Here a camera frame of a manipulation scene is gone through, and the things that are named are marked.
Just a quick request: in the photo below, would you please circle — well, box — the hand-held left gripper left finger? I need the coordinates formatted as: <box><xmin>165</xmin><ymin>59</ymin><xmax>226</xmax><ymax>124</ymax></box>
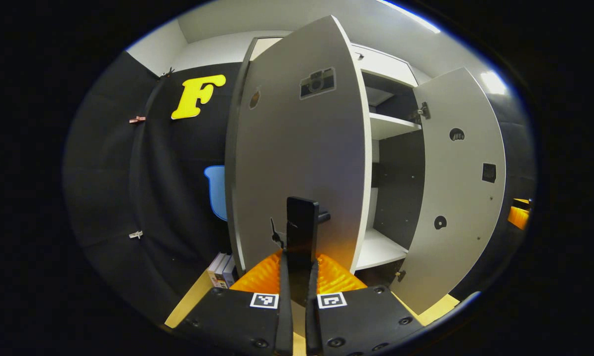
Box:
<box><xmin>176</xmin><ymin>250</ymin><xmax>294</xmax><ymax>356</ymax></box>

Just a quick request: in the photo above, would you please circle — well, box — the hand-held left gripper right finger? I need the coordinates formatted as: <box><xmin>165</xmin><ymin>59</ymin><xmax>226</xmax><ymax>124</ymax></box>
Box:
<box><xmin>304</xmin><ymin>252</ymin><xmax>426</xmax><ymax>356</ymax></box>

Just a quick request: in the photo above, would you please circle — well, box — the beige cabinet door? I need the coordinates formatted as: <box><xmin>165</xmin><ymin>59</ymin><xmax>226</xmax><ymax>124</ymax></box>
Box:
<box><xmin>390</xmin><ymin>67</ymin><xmax>507</xmax><ymax>315</ymax></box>
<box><xmin>226</xmin><ymin>15</ymin><xmax>373</xmax><ymax>277</ymax></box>

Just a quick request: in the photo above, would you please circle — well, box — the black door handle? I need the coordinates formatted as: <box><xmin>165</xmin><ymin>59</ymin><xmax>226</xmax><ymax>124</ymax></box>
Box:
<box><xmin>286</xmin><ymin>196</ymin><xmax>331</xmax><ymax>307</ymax></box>

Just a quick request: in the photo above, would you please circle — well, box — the beige double-door shoe cabinet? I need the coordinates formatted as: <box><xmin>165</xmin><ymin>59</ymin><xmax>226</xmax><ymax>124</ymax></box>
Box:
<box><xmin>225</xmin><ymin>36</ymin><xmax>426</xmax><ymax>287</ymax></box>

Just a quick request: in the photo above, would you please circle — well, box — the white cabinet shelf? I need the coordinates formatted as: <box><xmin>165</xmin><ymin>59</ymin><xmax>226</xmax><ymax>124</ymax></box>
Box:
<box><xmin>355</xmin><ymin>227</ymin><xmax>409</xmax><ymax>271</ymax></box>
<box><xmin>370</xmin><ymin>113</ymin><xmax>422</xmax><ymax>140</ymax></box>

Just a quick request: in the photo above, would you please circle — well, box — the dark blue upright book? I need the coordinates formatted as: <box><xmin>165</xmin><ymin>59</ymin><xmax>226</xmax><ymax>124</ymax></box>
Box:
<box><xmin>223</xmin><ymin>257</ymin><xmax>239</xmax><ymax>287</ymax></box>

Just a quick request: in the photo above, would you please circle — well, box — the small ceiling light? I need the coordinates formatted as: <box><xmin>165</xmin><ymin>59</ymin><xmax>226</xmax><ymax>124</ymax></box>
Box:
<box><xmin>480</xmin><ymin>71</ymin><xmax>508</xmax><ymax>95</ymax></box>

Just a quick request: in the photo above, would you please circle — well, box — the black backdrop cloth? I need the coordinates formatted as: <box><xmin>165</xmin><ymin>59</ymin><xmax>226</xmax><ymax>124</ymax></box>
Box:
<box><xmin>64</xmin><ymin>49</ymin><xmax>535</xmax><ymax>322</ymax></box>

